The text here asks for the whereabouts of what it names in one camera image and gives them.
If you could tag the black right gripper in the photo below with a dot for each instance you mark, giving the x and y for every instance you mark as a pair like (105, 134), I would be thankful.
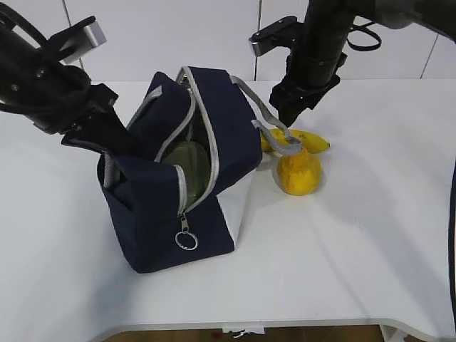
(291, 99)

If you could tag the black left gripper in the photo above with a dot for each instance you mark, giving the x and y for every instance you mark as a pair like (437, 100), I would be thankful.
(84, 114)

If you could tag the yellow banana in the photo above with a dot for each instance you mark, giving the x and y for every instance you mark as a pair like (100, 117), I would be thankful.
(313, 143)

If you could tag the yellow pear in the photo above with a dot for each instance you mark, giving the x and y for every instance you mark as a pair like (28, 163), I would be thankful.
(299, 174)

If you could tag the navy blue lunch bag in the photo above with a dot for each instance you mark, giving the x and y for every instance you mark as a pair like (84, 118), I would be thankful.
(180, 196)

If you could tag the green lid glass container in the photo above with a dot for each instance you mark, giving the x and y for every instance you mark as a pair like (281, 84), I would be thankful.
(193, 160)

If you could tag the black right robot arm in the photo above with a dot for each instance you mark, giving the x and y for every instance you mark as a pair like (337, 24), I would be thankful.
(316, 44)

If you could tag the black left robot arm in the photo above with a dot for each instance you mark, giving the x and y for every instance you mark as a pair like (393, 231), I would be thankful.
(40, 82)

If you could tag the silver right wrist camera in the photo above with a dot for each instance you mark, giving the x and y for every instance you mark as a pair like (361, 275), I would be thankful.
(284, 33)

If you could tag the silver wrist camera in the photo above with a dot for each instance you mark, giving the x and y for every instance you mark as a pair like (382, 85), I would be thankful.
(284, 33)
(71, 44)

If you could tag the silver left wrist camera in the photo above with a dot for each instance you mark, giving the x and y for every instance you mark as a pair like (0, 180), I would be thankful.
(71, 44)

